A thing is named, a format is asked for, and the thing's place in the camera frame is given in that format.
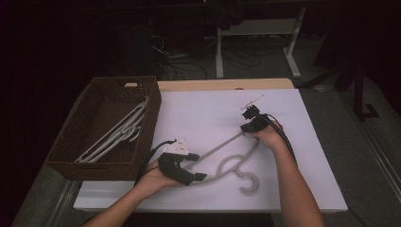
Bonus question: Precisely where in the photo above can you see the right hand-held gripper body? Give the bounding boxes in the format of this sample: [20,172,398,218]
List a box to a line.
[240,94,271,133]

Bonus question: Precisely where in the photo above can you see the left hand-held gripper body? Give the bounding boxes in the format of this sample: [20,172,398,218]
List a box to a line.
[158,137,197,187]

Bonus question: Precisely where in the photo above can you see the brown woven basket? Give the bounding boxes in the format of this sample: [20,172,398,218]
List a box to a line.
[45,75,163,182]

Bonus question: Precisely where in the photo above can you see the person's right hand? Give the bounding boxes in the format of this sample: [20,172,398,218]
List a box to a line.
[250,120,285,152]

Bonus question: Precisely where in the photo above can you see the person's left hand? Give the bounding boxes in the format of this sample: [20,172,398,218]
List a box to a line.
[135,160,181,199]

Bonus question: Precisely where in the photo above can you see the white table mat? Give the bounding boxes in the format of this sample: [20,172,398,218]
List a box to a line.
[73,88,349,213]

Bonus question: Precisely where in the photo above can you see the dark cloth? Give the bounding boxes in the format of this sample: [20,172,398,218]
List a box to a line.
[204,0,248,31]

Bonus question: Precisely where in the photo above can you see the dark metal stand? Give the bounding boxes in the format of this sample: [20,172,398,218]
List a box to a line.
[298,60,381,123]

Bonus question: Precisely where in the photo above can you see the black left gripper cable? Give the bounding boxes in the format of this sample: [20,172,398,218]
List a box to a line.
[133,139,178,187]

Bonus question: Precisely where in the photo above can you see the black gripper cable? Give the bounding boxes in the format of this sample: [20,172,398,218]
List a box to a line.
[133,139,178,187]
[263,113,299,166]

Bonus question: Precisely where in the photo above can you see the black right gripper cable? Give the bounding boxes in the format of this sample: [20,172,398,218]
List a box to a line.
[263,113,299,166]

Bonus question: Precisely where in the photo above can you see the black floor cables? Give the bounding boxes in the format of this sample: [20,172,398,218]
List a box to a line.
[148,18,287,81]

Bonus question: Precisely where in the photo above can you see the white metal desk frame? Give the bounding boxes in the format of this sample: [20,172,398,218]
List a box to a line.
[215,6,307,79]

